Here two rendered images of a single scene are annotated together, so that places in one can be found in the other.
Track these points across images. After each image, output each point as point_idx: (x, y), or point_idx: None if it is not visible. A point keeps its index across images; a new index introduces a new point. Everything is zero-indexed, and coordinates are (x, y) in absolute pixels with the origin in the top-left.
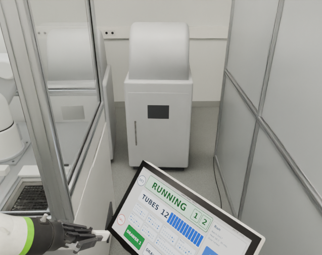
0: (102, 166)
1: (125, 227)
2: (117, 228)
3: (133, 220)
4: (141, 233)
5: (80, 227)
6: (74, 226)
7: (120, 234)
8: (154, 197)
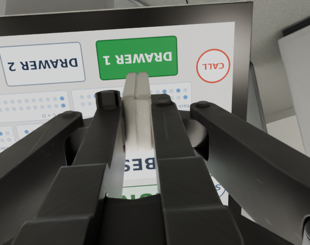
0: None
1: (184, 58)
2: (211, 34)
3: (170, 92)
4: (121, 83)
5: (206, 162)
6: (234, 188)
7: (187, 29)
8: (146, 180)
